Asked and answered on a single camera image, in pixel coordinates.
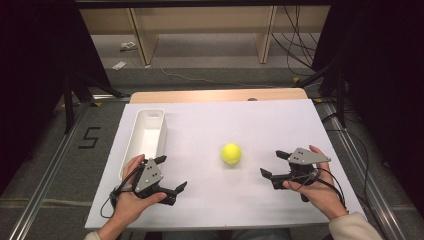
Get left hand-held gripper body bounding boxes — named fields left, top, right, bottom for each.
left=132, top=158, right=170, bottom=202

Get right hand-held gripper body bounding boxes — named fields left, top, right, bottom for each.
left=272, top=147, right=332, bottom=191

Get white plastic bin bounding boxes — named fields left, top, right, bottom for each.
left=118, top=108, right=168, bottom=181

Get yellow tennis ball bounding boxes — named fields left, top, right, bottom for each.
left=220, top=142, right=243, bottom=165

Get person's left hand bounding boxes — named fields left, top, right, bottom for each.
left=111, top=153, right=168, bottom=228

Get person's right hand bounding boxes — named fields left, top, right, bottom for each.
left=282, top=144, right=348, bottom=222

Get white board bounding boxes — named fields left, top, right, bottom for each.
left=84, top=98, right=368, bottom=231

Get black tripod stand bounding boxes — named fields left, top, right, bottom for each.
left=62, top=71, right=127, bottom=135
left=295, top=61, right=348, bottom=128

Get small white floor device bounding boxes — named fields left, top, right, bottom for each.
left=119, top=41, right=138, bottom=53

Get dark curtain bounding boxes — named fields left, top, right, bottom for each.
left=0, top=0, right=113, bottom=196
left=311, top=0, right=424, bottom=209

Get wooden shelf unit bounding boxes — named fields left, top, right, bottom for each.
left=79, top=5, right=332, bottom=67

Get black crossbar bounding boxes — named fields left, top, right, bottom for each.
left=74, top=0, right=335, bottom=10

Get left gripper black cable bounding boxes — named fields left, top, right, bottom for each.
left=100, top=165, right=146, bottom=220

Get black floor cable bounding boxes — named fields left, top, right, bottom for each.
left=321, top=113, right=372, bottom=214

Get aluminium floor rail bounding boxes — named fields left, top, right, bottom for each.
left=319, top=101, right=408, bottom=240
left=8, top=101, right=92, bottom=240

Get short aluminium rail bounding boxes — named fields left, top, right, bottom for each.
left=91, top=93, right=132, bottom=102

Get white floor cable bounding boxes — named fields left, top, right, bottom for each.
left=159, top=67, right=278, bottom=89

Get bundle of black cables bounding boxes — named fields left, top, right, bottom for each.
left=270, top=5, right=322, bottom=77

